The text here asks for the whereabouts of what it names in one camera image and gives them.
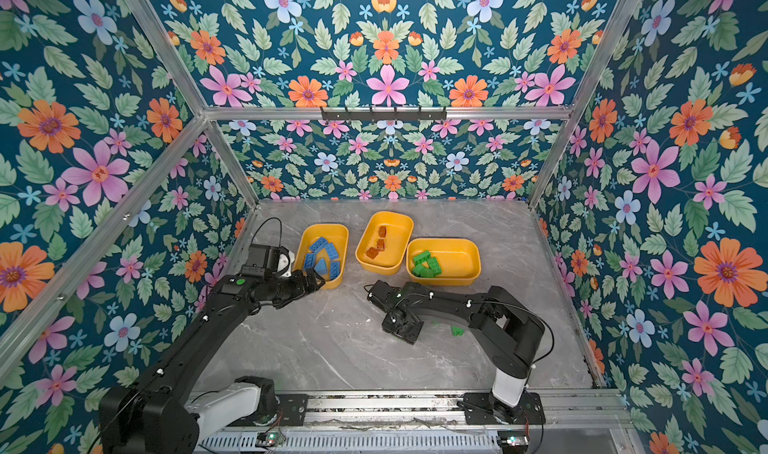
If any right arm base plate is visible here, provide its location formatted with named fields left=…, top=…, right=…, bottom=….
left=457, top=391, right=546, bottom=425

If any blue long lego brick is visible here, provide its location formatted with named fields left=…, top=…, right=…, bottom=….
left=309, top=237, right=328, bottom=253

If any right yellow plastic bin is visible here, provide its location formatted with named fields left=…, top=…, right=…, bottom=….
left=405, top=237, right=482, bottom=286

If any blue lego brick top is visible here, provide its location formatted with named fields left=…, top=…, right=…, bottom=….
left=303, top=252, right=316, bottom=270

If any left yellow plastic bin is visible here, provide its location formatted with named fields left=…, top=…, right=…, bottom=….
left=296, top=223, right=349, bottom=290

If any blue sloped lego brick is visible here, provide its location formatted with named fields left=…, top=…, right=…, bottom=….
left=314, top=259, right=328, bottom=276

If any green long lego brick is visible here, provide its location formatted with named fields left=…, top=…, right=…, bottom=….
left=427, top=257, right=442, bottom=277

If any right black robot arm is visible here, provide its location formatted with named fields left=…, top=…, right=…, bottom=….
left=366, top=281, right=549, bottom=410

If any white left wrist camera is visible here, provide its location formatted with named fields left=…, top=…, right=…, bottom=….
left=240, top=244, right=295, bottom=278

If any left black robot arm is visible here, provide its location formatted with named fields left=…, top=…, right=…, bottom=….
left=99, top=268, right=325, bottom=453

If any yellow plastic bin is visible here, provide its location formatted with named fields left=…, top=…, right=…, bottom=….
left=296, top=223, right=349, bottom=290
left=355, top=211, right=415, bottom=276
left=405, top=237, right=482, bottom=286

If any middle yellow plastic bin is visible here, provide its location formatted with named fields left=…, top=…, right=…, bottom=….
left=355, top=211, right=415, bottom=276

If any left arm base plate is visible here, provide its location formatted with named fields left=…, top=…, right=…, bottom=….
left=231, top=394, right=309, bottom=428

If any aluminium front rail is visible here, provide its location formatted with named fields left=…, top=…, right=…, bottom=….
left=189, top=388, right=645, bottom=453

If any black bracket on back rail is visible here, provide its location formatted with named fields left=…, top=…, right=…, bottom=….
left=320, top=107, right=448, bottom=122

